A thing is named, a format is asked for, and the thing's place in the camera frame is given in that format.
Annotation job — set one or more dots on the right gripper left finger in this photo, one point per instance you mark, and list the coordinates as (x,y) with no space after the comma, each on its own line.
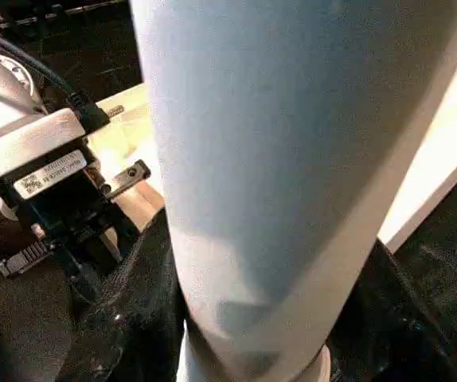
(133,326)

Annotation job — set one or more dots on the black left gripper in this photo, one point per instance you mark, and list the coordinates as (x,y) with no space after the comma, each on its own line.
(61,211)

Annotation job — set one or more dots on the black work surface mat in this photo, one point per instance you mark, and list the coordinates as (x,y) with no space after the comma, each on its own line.
(443,318)

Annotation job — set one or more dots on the white plastic table top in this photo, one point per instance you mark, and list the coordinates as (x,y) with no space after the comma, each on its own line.
(451,143)

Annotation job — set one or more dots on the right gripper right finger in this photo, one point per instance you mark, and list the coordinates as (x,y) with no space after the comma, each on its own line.
(396,334)

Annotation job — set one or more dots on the white plastic table leg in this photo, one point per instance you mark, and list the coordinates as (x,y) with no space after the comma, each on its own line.
(292,159)

